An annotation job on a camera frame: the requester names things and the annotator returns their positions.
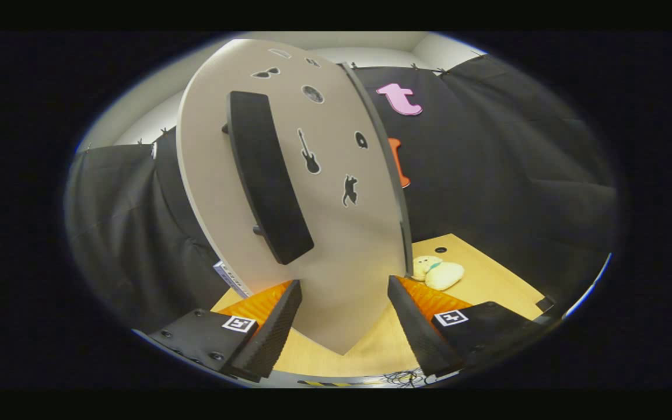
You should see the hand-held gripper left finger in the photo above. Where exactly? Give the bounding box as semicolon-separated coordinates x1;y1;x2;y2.
145;279;303;383

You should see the dark blue book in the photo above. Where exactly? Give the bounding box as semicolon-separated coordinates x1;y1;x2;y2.
213;261;253;298

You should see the tangle of black cables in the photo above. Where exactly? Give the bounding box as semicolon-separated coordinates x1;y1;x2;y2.
383;370;430;387

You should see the yellow black striped tape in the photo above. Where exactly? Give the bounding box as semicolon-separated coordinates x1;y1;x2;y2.
298;379;383;389

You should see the black backdrop cloth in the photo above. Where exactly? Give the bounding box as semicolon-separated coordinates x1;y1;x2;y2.
65;52;620;327

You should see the beige cabinet door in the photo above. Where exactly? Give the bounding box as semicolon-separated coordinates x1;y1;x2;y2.
176;39;410;355

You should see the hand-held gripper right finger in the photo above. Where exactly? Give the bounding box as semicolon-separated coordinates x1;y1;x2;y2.
387;275;553;377

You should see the white blue-edged object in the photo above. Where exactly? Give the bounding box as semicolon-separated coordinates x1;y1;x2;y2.
563;254;612;319

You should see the cream plush toy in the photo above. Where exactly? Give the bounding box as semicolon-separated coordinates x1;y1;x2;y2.
412;255;465;291

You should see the black door handle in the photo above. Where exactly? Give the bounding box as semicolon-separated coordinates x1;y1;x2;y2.
222;90;315;265

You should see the grey cabinet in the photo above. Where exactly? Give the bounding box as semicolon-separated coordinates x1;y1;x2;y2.
339;61;414;275

